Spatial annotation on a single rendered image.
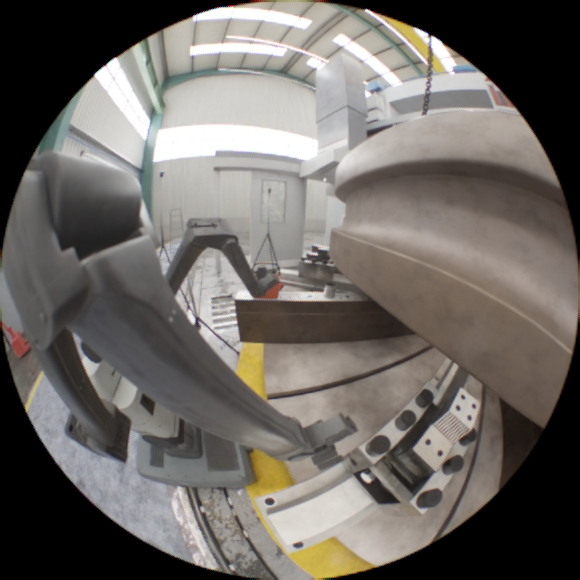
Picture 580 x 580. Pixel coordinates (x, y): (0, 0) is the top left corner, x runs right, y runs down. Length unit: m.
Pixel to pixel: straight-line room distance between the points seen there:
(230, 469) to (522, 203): 1.55
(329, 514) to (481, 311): 0.81
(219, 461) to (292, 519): 0.45
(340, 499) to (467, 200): 1.16
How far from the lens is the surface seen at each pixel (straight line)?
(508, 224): 0.79
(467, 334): 0.67
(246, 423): 0.16
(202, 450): 1.03
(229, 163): 3.84
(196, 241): 0.42
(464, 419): 0.61
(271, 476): 1.21
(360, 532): 0.99
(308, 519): 0.76
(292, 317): 1.19
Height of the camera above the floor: 1.20
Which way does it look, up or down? 24 degrees down
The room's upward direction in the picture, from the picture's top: 3 degrees clockwise
